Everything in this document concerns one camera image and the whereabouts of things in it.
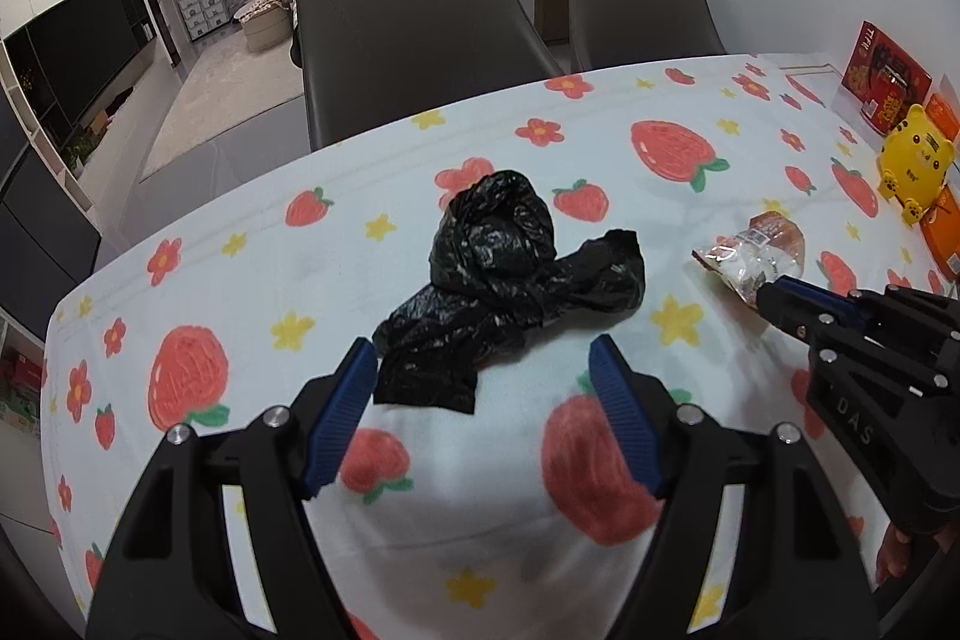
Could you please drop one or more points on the red noodle box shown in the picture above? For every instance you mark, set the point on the red noodle box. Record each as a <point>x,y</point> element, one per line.
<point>885,78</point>

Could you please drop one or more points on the beige rug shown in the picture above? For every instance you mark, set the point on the beige rug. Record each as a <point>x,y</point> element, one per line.
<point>217,100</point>

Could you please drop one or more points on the cardboard box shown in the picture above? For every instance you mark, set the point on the cardboard box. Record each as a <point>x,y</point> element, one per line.
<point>19,392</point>

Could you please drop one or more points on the yellow tiger toy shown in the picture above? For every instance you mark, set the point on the yellow tiger toy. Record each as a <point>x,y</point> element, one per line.
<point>919,160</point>

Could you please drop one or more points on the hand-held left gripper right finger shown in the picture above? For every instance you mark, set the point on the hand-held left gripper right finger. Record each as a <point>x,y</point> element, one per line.
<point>622,407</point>

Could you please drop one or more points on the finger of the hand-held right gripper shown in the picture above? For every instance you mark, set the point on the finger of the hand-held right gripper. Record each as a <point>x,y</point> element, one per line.
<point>795,314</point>
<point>825,296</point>

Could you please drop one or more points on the orange packet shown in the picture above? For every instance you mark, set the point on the orange packet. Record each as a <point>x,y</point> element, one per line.
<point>943,115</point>

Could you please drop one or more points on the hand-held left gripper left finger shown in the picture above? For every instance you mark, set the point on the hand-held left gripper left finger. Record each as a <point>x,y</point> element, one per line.
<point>345,400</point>

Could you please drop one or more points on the black plastic bag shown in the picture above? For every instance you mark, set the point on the black plastic bag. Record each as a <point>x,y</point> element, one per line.
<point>495,257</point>

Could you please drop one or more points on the floral covered sofa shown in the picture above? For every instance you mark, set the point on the floral covered sofa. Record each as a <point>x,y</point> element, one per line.
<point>266,14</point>

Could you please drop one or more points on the orange instant noodle cup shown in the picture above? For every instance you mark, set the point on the orange instant noodle cup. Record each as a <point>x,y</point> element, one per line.
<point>946,235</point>

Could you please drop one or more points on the dark cabinet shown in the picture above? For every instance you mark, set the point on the dark cabinet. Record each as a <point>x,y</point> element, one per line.
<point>45,242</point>

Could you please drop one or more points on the clear bread wrapper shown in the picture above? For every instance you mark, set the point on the clear bread wrapper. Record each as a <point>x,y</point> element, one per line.
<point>757,254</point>

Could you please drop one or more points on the strawberry print tablecloth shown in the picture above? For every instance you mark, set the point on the strawberry print tablecloth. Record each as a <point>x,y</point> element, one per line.
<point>525,175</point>

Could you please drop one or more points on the person's right hand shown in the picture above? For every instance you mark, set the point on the person's right hand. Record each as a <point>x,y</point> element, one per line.
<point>892,554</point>

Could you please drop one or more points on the black television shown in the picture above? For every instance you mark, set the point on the black television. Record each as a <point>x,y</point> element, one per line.
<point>75,48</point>

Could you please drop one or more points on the white drawer chest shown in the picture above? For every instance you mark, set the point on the white drawer chest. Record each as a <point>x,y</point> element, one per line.
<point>202,10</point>

